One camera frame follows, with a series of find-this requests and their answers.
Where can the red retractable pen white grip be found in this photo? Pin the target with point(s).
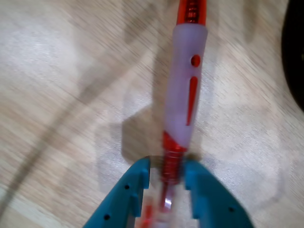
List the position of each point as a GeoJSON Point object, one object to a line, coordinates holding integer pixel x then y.
{"type": "Point", "coordinates": [183, 83]}

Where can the black mesh pen holder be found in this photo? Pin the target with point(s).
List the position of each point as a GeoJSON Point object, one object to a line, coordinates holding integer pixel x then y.
{"type": "Point", "coordinates": [294, 47]}

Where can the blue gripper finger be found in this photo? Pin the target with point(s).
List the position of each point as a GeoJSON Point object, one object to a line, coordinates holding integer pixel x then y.
{"type": "Point", "coordinates": [118, 202]}
{"type": "Point", "coordinates": [213, 204]}

